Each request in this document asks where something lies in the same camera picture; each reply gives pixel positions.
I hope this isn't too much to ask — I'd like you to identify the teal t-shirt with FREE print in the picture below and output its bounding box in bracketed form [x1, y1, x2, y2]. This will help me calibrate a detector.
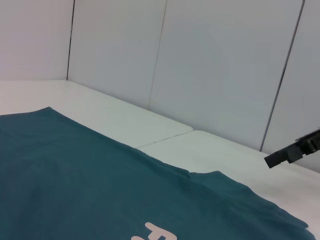
[0, 106, 316, 240]

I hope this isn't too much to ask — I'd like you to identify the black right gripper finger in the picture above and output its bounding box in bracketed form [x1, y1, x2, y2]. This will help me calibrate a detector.
[263, 128, 320, 169]

